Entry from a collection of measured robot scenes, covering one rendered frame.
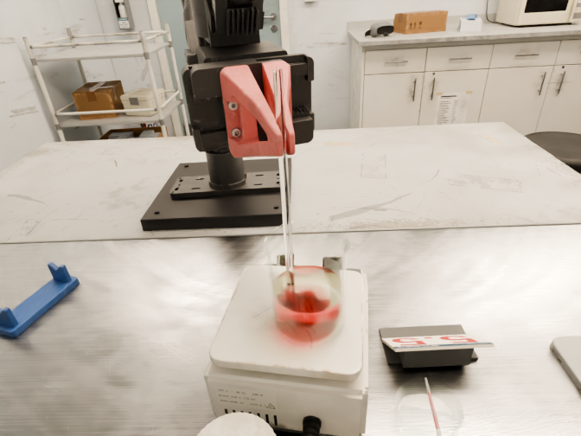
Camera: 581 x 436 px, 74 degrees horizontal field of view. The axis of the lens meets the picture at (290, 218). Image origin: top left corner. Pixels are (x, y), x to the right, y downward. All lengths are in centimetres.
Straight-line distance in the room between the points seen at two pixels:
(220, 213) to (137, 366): 28
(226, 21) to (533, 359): 42
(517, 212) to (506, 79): 235
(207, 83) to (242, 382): 23
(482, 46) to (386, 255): 244
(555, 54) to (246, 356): 297
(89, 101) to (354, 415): 248
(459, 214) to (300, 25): 270
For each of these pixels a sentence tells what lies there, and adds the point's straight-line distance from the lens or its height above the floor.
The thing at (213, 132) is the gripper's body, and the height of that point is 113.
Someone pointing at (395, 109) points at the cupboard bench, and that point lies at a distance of 283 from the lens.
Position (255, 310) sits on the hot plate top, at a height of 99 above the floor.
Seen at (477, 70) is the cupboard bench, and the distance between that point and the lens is 294.
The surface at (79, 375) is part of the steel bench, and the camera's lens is 48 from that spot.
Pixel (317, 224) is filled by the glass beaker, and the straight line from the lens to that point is 31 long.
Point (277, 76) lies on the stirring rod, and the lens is 24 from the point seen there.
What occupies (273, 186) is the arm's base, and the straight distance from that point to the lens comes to 67.
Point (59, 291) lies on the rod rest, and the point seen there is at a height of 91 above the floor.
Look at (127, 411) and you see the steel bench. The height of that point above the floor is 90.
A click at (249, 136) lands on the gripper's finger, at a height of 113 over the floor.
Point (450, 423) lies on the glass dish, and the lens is 40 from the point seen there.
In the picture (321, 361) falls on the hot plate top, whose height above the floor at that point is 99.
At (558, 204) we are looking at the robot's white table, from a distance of 77.
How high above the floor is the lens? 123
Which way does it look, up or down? 31 degrees down
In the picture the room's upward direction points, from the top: 3 degrees counter-clockwise
